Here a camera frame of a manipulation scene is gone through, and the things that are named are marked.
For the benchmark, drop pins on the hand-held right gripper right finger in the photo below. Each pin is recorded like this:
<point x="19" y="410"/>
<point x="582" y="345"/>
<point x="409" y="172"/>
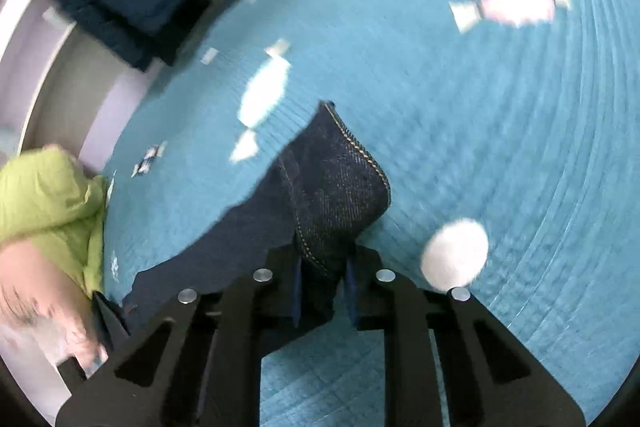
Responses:
<point x="351" y="292"/>

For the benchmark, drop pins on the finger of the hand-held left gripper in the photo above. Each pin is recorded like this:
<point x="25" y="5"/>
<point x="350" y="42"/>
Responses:
<point x="111" y="322"/>

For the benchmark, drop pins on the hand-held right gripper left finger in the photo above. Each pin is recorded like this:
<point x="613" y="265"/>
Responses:
<point x="296" y="292"/>

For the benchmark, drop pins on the dark blue denim jeans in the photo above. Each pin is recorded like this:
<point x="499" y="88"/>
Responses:
<point x="340" y="187"/>

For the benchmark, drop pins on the pink cloth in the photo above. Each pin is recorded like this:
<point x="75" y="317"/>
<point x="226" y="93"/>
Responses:
<point x="35" y="277"/>

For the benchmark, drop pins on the white grey cloth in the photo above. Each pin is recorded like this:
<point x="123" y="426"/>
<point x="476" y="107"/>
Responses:
<point x="30" y="362"/>

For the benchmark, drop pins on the green cloth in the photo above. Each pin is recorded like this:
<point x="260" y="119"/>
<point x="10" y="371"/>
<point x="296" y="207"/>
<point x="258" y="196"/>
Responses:
<point x="45" y="197"/>

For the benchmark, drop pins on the teal printed blanket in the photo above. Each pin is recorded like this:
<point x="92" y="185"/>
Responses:
<point x="450" y="107"/>

